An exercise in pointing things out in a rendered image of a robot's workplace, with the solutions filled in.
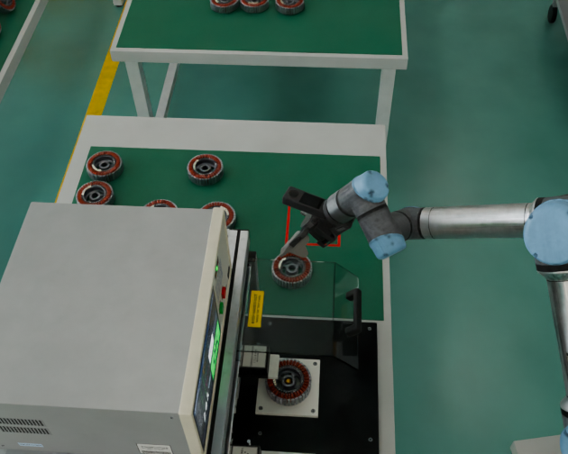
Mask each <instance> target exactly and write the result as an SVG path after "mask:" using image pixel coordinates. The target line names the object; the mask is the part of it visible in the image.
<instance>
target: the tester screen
mask: <svg viewBox="0 0 568 454"><path fill-rule="evenodd" d="M215 309H216V307H215V298H214V292H213V295H212V302H211V307H210V314H209V319H208V325H207V331H206V342H205V348H204V354H203V359H202V366H201V371H200V378H199V383H198V390H197V400H196V406H195V412H194V416H195V419H196V423H197V428H198V432H199V435H200V439H201V442H202V445H203V448H204V447H205V443H204V444H203V439H204V432H205V426H206V422H204V412H205V406H206V394H207V388H208V392H209V394H210V388H211V382H212V384H213V383H214V380H213V376H212V371H211V363H212V357H213V351H214V345H215V337H214V344H213V349H212V356H211V362H210V361H209V357H208V356H209V350H210V343H211V338H212V331H213V325H214V319H215ZM217 320H218V318H217V319H216V326H217ZM216 326H215V333H216Z"/></svg>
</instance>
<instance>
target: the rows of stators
mask: <svg viewBox="0 0 568 454"><path fill-rule="evenodd" d="M109 162H110V163H112V164H110V163H109ZM98 166H99V169H97V167H98ZM86 168H87V173H88V175H89V177H90V178H91V179H93V180H94V181H93V182H92V181H91V182H90V184H89V182H88V183H87V184H84V185H83V186H82V187H80V188H79V190H78V191H77V193H76V200H77V203H78V204H103V205H113V203H114V201H115V194H114V191H113V188H112V187H111V186H110V185H109V184H108V183H106V182H107V181H108V182H110V180H111V181H112V180H115V179H116V178H118V177H119V176H120V175H121V174H122V172H123V170H124V164H123V162H122V159H121V157H120V155H118V154H117V153H116V152H113V151H110V150H109V151H108V150H106V151H103V152H102V151H100V153H99V152H98V153H97V154H96V153H95V154H94V155H92V157H90V158H89V159H88V160H87V164H86ZM100 193H102V194H101V195H100ZM88 197H89V201H87V198H88ZM94 197H96V198H94ZM102 197H103V198H102Z"/></svg>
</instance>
